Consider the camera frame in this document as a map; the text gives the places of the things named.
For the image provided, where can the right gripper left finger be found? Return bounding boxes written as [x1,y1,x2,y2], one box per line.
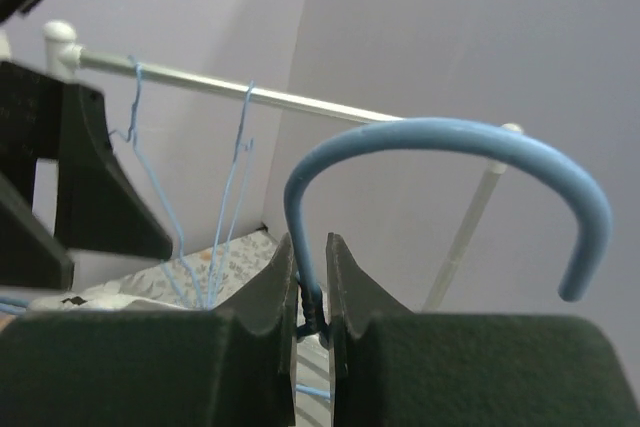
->
[1,237,298,426]

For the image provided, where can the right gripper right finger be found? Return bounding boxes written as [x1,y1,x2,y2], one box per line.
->
[326,234,633,426]

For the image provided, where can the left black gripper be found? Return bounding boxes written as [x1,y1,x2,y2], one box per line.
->
[1,61,173,290]

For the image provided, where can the blue wire hanger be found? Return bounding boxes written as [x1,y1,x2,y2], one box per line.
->
[284,118,613,338]
[204,79,256,308]
[109,55,203,309]

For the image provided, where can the floral table mat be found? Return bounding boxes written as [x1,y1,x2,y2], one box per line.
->
[28,230,277,311]

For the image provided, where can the white clothes rack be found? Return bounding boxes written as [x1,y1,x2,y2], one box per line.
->
[43,20,507,312]

